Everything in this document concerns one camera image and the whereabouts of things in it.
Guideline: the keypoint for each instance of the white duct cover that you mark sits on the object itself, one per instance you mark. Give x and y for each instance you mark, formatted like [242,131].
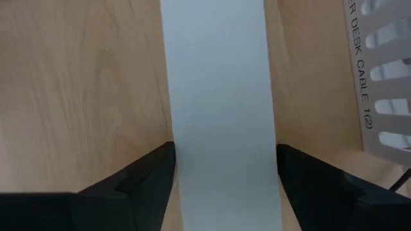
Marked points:
[218,96]

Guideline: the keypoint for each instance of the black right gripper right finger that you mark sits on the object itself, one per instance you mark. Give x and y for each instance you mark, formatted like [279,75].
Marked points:
[308,186]

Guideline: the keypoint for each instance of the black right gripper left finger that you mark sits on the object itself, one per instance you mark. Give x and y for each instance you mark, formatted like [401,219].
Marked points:
[151,179]

